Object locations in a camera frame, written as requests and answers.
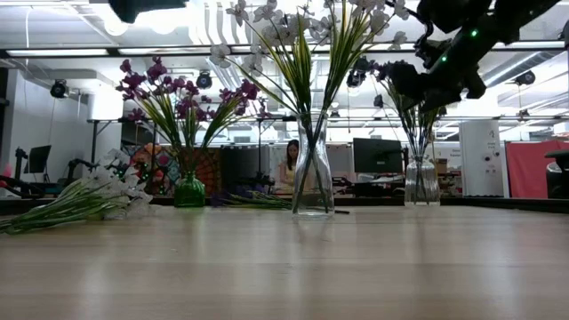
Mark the colourful patterned cloth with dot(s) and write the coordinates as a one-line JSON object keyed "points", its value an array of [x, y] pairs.
{"points": [[209, 164]]}

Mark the person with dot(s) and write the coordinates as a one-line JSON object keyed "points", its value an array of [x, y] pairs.
{"points": [[291, 173]]}

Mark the black dome ceiling camera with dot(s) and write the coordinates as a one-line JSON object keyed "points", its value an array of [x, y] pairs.
{"points": [[204, 81]]}

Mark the slim silver ceiling duct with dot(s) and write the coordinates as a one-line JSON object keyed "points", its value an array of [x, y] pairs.
{"points": [[511, 69]]}

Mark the clear glass carafe vase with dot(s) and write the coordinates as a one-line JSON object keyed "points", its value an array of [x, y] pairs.
{"points": [[326, 178]]}

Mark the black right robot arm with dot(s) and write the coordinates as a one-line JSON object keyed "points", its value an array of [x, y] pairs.
{"points": [[524, 18]]}

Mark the black background robot arm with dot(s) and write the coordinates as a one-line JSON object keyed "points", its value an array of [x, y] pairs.
{"points": [[77, 166]]}

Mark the white cabinet appliance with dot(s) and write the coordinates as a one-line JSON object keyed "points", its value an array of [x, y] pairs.
{"points": [[482, 142]]}

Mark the ribbed clear glass vase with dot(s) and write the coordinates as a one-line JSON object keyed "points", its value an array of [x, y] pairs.
{"points": [[422, 186]]}

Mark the green glass vase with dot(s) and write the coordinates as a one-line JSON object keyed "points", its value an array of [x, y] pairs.
{"points": [[189, 193]]}

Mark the black computer monitor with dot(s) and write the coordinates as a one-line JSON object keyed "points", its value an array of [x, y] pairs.
{"points": [[378, 155]]}

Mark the black office chair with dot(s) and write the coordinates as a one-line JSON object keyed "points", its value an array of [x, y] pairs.
{"points": [[560, 178]]}

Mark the brown cardboard box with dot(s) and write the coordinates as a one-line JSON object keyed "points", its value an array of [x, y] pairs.
{"points": [[441, 166]]}

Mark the black frame bar with lights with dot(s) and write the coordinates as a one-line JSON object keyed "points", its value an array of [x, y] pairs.
{"points": [[113, 50]]}

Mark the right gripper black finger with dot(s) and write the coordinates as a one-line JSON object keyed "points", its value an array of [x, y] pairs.
{"points": [[409, 80]]}

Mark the red partition panel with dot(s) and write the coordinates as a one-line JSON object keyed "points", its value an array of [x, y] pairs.
{"points": [[529, 169]]}

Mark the black background desk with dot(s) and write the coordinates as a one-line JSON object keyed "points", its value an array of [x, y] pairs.
{"points": [[378, 191]]}

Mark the small dark monitor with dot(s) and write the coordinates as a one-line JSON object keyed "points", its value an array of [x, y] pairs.
{"points": [[39, 159]]}

